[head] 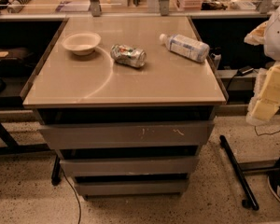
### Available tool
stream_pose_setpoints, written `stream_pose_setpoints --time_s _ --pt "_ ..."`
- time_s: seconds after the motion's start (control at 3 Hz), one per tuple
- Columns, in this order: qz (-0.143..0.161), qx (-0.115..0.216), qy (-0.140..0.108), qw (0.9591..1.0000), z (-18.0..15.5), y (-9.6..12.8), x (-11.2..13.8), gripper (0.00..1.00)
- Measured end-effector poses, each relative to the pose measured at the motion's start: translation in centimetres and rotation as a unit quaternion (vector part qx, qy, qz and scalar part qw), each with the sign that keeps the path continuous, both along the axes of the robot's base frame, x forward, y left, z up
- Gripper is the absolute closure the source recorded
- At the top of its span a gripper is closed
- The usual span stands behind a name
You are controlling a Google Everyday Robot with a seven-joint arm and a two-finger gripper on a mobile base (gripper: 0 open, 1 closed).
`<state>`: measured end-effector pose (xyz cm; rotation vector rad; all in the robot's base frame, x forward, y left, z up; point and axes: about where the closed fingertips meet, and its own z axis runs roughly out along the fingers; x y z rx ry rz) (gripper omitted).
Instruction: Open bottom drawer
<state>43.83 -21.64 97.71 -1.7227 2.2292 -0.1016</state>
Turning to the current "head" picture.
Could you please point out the grey drawer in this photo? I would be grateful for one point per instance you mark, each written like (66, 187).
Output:
(131, 187)
(131, 134)
(132, 166)

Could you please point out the clear plastic water bottle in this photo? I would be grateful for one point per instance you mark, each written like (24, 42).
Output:
(185, 46)

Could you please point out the black table leg left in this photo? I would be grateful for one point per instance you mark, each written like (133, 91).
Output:
(12, 147)

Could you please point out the grey drawer cabinet glass top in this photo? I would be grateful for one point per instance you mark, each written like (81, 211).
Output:
(68, 89)

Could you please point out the white paper bowl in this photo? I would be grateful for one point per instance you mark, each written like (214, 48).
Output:
(81, 44)

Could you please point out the crushed aluminium can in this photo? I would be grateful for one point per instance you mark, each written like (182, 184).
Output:
(127, 55)

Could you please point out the black bag on shelf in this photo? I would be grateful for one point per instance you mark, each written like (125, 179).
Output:
(16, 62)

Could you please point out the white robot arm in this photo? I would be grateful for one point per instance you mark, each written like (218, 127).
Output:
(268, 35)

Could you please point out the grey middle drawer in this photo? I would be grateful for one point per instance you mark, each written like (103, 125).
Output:
(132, 166)

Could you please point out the grey top drawer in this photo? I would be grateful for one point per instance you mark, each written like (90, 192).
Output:
(131, 134)

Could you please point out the black power adapter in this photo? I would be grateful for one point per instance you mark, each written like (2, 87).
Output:
(244, 71)

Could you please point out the grey bottom drawer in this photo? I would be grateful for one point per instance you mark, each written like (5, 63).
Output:
(131, 187)

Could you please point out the black floor stand leg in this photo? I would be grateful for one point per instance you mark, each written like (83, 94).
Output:
(250, 200)

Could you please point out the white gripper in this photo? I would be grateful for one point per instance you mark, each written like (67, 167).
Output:
(278, 37)

